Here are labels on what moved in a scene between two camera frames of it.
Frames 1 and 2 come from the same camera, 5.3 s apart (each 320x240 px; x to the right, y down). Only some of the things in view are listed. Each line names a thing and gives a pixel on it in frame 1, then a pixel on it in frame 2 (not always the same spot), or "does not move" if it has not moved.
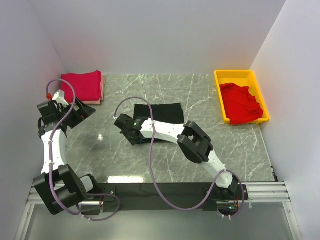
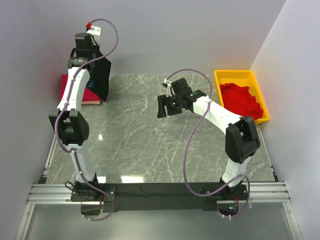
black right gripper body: x=132 y=140 → x=175 y=106
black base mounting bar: x=144 y=197 does not move
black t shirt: x=169 y=113 → x=98 y=83
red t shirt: x=240 y=104 does not move
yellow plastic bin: x=242 y=78 does not move
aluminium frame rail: x=258 y=192 does not move
